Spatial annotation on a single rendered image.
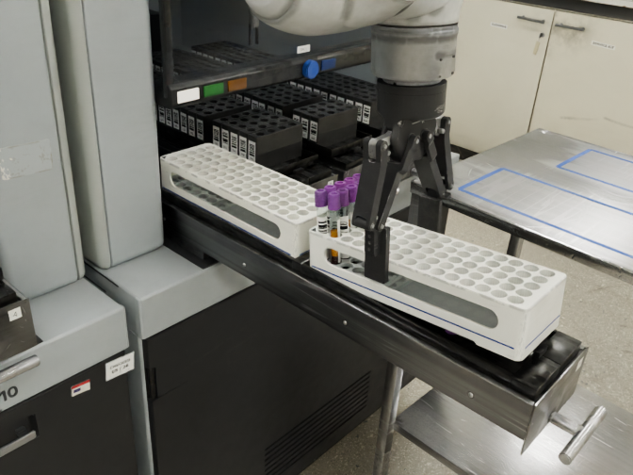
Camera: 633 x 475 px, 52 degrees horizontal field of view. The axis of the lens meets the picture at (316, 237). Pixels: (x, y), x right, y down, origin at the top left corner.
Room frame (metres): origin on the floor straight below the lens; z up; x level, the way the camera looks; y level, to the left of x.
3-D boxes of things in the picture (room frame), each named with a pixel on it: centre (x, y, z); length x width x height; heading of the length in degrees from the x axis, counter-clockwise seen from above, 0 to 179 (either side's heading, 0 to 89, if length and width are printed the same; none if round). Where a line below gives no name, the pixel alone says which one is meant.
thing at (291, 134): (1.04, 0.08, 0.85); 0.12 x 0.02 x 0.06; 140
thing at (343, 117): (1.16, -0.02, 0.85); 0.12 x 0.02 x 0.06; 139
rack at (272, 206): (0.87, 0.11, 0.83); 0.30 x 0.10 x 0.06; 49
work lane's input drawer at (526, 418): (0.75, -0.03, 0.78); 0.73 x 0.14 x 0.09; 49
